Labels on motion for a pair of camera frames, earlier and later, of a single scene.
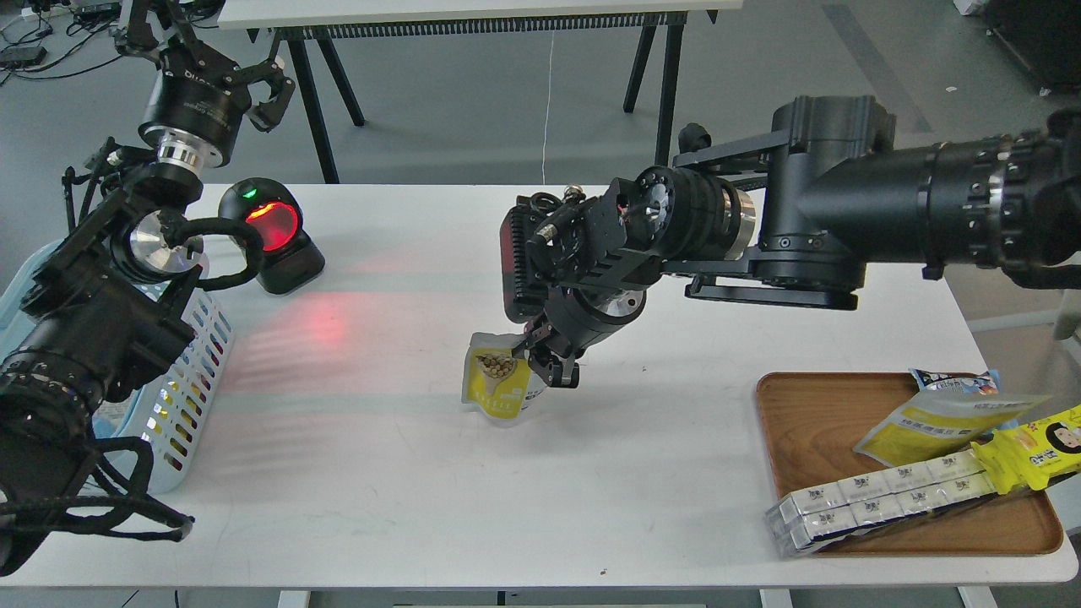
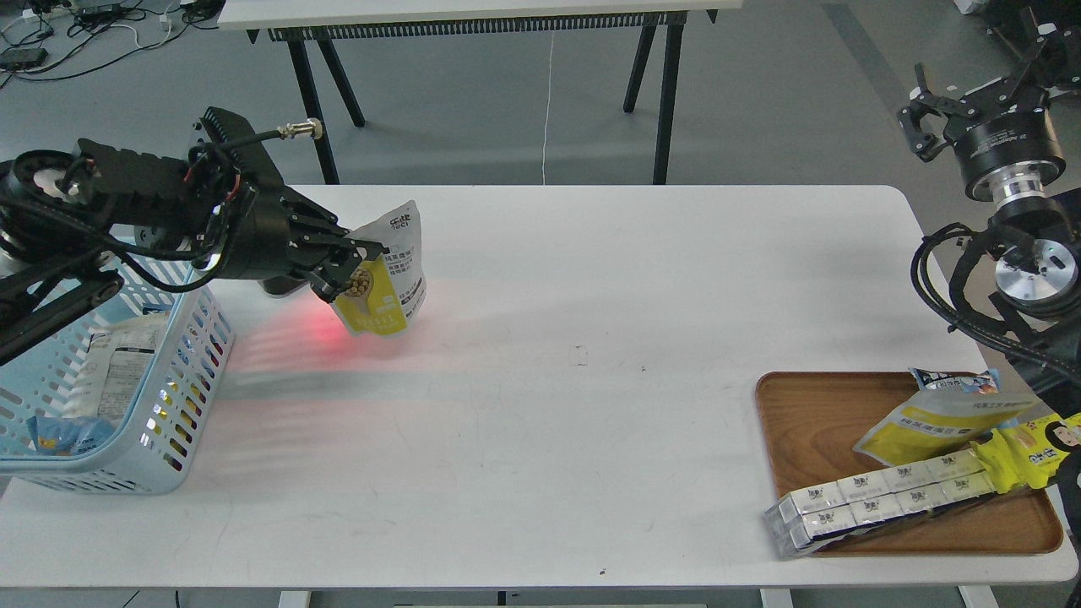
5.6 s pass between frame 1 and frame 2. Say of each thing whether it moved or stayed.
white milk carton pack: stayed
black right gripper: moved
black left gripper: moved
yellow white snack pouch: stayed
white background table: stayed
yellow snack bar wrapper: stayed
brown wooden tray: stayed
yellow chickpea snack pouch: moved
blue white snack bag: stayed
